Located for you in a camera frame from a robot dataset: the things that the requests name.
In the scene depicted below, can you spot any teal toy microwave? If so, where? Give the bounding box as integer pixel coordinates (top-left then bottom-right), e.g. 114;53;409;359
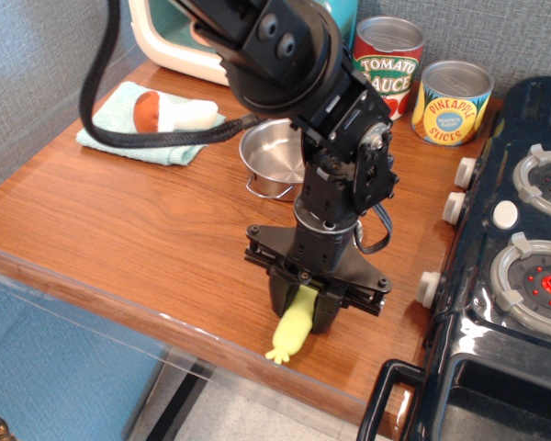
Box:
129;1;357;96

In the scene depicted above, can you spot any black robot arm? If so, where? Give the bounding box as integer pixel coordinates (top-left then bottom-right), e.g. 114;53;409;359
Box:
180;1;398;334

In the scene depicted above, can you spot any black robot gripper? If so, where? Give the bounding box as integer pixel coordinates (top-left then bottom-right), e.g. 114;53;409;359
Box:
245;209;391;334

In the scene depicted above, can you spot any plush mushroom toy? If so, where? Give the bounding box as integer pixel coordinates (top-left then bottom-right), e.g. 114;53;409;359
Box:
132;91;219;133

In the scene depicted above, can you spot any spoon with yellow handle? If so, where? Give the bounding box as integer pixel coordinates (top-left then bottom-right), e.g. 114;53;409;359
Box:
265;283;325;365

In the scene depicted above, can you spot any black braided cable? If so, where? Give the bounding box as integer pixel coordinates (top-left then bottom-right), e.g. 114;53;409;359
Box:
78;0;265;149

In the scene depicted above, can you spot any black toy stove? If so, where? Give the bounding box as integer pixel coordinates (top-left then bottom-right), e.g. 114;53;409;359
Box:
358;76;551;440

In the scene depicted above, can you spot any stainless steel pot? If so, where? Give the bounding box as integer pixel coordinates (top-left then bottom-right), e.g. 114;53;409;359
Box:
239;119;305;202

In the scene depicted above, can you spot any light teal towel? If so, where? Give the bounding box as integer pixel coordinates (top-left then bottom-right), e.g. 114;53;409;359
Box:
76;82;225;166

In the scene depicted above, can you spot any pineapple slices can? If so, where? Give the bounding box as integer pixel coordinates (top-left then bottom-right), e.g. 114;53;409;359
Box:
411;60;494;146

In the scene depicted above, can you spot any tomato sauce can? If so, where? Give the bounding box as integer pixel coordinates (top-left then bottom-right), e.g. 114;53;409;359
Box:
352;16;424;120

